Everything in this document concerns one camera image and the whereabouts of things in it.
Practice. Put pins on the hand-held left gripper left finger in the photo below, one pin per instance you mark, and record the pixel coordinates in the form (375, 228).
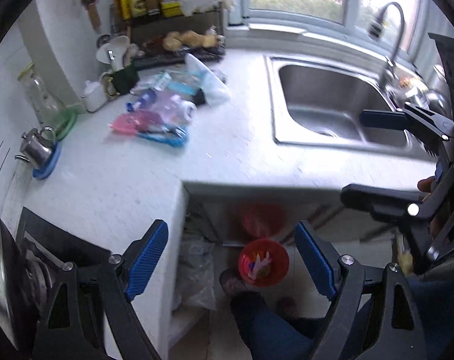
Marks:
(146, 262)

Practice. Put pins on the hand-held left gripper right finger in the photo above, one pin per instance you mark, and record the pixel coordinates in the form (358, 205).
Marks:
(317, 262)

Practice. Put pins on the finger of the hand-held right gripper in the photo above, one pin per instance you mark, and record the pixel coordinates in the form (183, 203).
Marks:
(380, 200)
(382, 119)

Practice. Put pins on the red plastic basin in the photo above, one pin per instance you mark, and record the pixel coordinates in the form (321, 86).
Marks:
(277, 266)

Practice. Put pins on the white green cardboard box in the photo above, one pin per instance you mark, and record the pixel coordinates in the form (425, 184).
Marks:
(160, 81)

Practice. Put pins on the teal toothbrush blister package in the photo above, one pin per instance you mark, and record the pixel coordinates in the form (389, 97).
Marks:
(184, 84)

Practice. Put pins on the person's right hand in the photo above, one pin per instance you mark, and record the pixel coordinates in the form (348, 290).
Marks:
(425, 186)

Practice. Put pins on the steel bowl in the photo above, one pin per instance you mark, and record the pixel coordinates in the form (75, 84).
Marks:
(416, 96)

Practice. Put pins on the brown scrub pad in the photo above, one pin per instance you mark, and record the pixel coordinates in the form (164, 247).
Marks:
(406, 81)

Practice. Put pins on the stainless steel sink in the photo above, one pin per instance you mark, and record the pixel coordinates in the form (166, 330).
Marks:
(335, 108)

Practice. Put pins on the cabinet door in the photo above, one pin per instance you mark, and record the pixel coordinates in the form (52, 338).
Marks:
(317, 213)

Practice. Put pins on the grey plastic bag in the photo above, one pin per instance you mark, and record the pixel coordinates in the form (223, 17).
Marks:
(197, 270)

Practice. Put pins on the person's left leg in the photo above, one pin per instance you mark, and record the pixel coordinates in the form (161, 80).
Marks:
(272, 328)

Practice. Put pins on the person's leg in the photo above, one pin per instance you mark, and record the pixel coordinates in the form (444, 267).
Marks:
(440, 307)
(272, 328)

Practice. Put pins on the brown slipper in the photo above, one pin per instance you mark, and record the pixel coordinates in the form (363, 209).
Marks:
(230, 281)

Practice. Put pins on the grey kitchen faucet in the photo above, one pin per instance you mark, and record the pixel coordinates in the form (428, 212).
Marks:
(399, 33)

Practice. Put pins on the black gas stove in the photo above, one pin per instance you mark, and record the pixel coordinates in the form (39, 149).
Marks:
(62, 237)

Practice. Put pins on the person's right leg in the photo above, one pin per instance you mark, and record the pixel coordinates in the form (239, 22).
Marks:
(440, 307)

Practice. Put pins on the blue toothbrush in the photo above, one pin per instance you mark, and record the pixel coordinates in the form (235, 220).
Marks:
(163, 137)

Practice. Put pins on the white window sill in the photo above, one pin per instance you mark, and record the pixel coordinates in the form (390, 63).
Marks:
(287, 33)

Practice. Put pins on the pink plastic packet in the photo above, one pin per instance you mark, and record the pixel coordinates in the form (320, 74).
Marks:
(125, 123)

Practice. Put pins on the white cylindrical container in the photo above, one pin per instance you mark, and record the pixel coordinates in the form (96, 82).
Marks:
(187, 111)

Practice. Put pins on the pink purple plastic package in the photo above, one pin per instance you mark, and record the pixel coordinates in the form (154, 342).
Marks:
(165, 105)

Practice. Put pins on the steel teapot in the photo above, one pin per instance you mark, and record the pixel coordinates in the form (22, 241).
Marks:
(37, 147)

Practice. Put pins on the blue purple small package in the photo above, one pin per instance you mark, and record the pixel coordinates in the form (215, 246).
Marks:
(142, 101)

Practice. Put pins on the white lidded jar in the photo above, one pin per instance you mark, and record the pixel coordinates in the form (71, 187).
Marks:
(94, 96)

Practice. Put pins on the white plastic bag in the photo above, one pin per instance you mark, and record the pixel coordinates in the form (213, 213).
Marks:
(210, 82)

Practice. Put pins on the dark green utensil cup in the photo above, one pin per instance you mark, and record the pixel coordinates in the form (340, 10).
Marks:
(124, 81)

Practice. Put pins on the ginger root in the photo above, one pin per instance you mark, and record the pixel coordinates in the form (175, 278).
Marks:
(178, 40)
(208, 40)

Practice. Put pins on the glass carafe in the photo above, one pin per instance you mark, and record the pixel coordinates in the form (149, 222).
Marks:
(43, 101)

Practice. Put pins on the white plastic gloves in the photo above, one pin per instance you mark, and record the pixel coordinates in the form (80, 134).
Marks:
(208, 0)

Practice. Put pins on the garlic bulb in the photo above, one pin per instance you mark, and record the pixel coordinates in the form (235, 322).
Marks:
(133, 51)

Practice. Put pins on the white ladle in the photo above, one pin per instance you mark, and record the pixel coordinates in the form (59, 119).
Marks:
(106, 53)

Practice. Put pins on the white spatula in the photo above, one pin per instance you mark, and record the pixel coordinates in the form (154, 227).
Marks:
(122, 47)

